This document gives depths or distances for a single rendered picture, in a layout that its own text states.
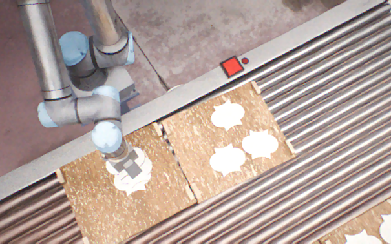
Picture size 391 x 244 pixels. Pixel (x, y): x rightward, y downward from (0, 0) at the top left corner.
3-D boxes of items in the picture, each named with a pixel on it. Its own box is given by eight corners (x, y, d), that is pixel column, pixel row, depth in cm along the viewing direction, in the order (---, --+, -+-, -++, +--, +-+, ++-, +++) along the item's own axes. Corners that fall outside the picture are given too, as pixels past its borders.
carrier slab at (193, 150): (160, 122, 145) (159, 121, 143) (251, 82, 151) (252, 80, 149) (198, 203, 135) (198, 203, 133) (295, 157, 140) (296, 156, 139)
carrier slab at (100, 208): (57, 169, 139) (55, 168, 138) (156, 122, 145) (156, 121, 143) (92, 257, 129) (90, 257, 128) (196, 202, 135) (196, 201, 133)
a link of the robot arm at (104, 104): (75, 86, 103) (77, 123, 100) (116, 82, 104) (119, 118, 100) (84, 97, 111) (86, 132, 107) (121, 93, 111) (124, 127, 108)
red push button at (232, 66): (221, 65, 154) (221, 63, 152) (234, 59, 154) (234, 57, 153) (229, 76, 152) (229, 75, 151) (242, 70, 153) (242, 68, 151)
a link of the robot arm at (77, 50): (64, 50, 139) (50, 30, 126) (101, 46, 140) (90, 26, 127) (66, 79, 136) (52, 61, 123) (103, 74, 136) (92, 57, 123)
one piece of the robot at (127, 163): (119, 178, 106) (128, 187, 122) (143, 158, 108) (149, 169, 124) (94, 148, 109) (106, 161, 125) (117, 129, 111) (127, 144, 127)
